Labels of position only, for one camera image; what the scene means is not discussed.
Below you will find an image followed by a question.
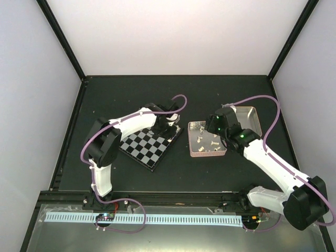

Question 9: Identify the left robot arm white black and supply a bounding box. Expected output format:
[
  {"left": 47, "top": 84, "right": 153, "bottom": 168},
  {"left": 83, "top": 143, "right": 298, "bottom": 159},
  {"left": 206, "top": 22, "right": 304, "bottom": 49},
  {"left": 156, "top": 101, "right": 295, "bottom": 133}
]
[{"left": 80, "top": 94, "right": 187, "bottom": 209}]

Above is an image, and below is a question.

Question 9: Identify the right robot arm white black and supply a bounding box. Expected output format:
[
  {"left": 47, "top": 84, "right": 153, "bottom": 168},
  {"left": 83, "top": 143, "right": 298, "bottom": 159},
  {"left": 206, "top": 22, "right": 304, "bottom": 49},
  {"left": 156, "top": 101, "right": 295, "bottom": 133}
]
[{"left": 205, "top": 107, "right": 330, "bottom": 230}]

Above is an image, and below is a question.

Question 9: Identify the small circuit board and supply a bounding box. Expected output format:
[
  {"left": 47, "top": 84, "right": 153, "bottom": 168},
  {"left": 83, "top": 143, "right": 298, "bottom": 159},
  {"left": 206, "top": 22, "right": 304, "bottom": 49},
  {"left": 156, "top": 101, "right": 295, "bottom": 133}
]
[{"left": 96, "top": 213, "right": 114, "bottom": 221}]

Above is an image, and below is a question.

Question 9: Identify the pink tin box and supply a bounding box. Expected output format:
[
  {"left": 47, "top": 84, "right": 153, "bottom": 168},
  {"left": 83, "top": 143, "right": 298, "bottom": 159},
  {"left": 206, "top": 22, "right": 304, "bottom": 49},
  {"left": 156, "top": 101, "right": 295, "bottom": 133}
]
[{"left": 187, "top": 121, "right": 227, "bottom": 158}]

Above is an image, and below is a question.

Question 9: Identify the black white chessboard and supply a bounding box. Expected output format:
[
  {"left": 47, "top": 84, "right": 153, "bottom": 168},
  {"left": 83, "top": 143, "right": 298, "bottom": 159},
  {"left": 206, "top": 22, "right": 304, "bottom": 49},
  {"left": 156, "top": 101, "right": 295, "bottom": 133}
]
[{"left": 119, "top": 128, "right": 184, "bottom": 172}]

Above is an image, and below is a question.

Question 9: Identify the yellow tin lid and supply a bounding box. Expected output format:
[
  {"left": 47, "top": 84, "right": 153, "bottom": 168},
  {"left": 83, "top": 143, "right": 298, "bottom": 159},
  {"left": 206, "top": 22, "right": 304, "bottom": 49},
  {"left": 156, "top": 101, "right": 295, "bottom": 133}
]
[{"left": 216, "top": 105, "right": 263, "bottom": 138}]

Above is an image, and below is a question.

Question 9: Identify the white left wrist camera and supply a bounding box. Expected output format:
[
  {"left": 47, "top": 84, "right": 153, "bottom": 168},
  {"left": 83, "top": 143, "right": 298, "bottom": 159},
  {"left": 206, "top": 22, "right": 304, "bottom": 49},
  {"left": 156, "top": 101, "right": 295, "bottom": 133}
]
[{"left": 166, "top": 113, "right": 180, "bottom": 127}]

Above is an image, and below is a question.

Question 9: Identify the black mounting rail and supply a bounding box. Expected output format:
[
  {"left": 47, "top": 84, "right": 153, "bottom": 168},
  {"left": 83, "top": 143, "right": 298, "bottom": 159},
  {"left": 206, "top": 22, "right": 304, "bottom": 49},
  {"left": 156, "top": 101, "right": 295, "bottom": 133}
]
[{"left": 83, "top": 192, "right": 253, "bottom": 212}]

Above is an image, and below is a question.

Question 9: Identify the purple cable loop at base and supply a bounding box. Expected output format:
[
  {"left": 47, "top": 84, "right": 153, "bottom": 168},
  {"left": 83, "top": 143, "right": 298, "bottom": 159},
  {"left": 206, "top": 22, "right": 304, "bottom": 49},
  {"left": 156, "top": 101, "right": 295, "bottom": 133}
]
[{"left": 94, "top": 197, "right": 146, "bottom": 234}]

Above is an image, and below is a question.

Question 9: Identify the light blue slotted cable duct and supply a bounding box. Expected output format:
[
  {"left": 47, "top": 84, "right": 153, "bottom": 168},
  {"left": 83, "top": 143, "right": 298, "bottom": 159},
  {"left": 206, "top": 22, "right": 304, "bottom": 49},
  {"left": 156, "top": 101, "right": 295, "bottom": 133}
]
[{"left": 44, "top": 212, "right": 243, "bottom": 227}]

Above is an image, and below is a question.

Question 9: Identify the black right frame post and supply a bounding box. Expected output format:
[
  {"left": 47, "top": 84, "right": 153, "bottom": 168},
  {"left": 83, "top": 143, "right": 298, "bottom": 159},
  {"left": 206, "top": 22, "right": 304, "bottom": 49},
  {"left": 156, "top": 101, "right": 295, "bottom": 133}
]
[{"left": 268, "top": 0, "right": 319, "bottom": 80}]

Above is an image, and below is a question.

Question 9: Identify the black frame post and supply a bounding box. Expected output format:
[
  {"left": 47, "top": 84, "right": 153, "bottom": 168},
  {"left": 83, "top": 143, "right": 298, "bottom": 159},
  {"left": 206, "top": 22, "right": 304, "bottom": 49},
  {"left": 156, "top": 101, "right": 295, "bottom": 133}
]
[
  {"left": 268, "top": 0, "right": 319, "bottom": 80},
  {"left": 36, "top": 0, "right": 86, "bottom": 81}
]

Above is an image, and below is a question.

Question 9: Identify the black left frame post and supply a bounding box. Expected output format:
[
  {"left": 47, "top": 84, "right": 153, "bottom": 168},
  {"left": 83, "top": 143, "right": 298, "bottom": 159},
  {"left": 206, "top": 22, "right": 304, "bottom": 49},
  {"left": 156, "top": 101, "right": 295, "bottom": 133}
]
[{"left": 36, "top": 0, "right": 86, "bottom": 81}]

